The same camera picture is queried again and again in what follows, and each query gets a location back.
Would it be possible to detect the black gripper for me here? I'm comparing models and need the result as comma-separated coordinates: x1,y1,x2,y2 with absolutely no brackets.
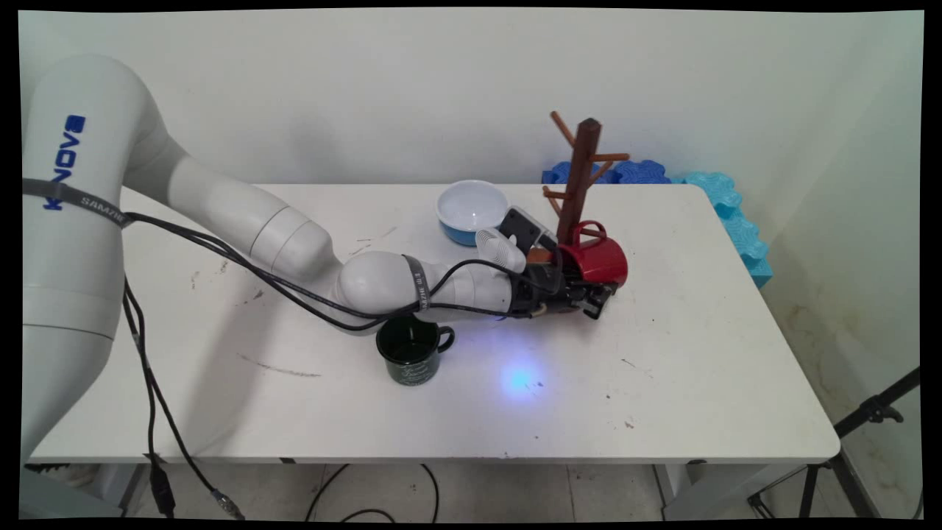
511,262,620,322

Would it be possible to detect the red ceramic mug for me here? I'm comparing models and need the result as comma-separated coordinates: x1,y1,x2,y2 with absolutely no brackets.
556,220,629,289

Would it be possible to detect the brown wooden mug tree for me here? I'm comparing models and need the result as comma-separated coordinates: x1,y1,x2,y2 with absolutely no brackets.
526,111,631,267

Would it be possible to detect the dark blue foam block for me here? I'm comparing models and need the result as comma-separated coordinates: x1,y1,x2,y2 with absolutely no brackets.
542,160,673,186

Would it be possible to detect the white and blue bowl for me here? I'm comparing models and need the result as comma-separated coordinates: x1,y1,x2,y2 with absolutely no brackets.
435,179,511,247

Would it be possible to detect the light blue foam block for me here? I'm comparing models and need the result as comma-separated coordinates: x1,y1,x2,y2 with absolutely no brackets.
670,171,774,289

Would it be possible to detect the dark green enamel mug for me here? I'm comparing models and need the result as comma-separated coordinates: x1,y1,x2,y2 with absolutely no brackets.
375,316,456,386

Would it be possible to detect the white table leg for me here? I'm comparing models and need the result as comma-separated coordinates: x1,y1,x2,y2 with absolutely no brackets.
94,463,149,517
654,462,782,520

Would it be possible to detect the black tripod stand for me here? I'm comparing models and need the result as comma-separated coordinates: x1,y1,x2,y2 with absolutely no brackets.
746,366,923,519

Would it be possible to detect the black and white wrist camera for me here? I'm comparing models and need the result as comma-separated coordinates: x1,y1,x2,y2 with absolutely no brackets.
500,207,558,256

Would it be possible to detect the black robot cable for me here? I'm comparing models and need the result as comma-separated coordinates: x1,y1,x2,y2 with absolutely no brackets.
121,211,532,520
121,213,525,519

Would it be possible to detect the dark grey forearm strap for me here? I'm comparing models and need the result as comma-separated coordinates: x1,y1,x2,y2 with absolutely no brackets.
403,255,432,315

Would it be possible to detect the black floor cable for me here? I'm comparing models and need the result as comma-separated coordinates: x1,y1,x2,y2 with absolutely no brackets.
305,463,441,524

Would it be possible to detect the grey strap with white print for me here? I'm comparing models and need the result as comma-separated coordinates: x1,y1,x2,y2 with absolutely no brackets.
21,177,134,230

